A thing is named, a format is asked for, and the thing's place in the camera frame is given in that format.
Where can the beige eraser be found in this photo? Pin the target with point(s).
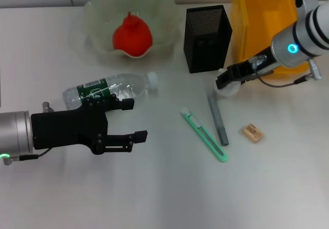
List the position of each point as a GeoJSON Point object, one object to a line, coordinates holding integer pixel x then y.
{"type": "Point", "coordinates": [252, 133]}

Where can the translucent wavy fruit bowl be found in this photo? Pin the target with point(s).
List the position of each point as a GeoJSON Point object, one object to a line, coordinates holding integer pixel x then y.
{"type": "Point", "coordinates": [159, 21]}

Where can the black mesh pen holder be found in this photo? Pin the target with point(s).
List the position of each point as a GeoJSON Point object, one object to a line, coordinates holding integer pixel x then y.
{"type": "Point", "coordinates": [205, 52]}

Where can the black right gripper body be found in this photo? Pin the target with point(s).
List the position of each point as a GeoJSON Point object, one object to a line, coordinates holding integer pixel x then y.
{"type": "Point", "coordinates": [246, 69]}

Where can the green utility knife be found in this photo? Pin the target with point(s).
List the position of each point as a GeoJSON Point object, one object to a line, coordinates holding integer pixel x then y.
{"type": "Point", "coordinates": [198, 127]}

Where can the grey marker pen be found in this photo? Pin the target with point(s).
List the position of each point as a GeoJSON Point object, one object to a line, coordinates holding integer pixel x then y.
{"type": "Point", "coordinates": [218, 118]}

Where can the yellow plastic bin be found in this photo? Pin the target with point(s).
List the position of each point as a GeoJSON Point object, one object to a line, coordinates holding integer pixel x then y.
{"type": "Point", "coordinates": [257, 28]}

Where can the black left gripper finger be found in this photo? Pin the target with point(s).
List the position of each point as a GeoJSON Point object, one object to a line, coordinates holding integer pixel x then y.
{"type": "Point", "coordinates": [115, 103]}
{"type": "Point", "coordinates": [140, 136]}

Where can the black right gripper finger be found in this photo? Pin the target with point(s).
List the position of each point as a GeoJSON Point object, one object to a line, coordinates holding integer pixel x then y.
{"type": "Point", "coordinates": [223, 81]}

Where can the water bottle green label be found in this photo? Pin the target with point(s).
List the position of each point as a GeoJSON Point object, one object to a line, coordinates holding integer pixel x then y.
{"type": "Point", "coordinates": [123, 85]}

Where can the red-orange fruit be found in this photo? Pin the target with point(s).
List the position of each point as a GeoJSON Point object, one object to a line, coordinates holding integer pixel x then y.
{"type": "Point", "coordinates": [132, 37]}

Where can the white paper ball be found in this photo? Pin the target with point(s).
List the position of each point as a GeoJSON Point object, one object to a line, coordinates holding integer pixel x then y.
{"type": "Point", "coordinates": [228, 91]}

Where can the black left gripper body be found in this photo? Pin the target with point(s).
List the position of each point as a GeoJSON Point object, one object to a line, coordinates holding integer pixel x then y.
{"type": "Point", "coordinates": [66, 129]}

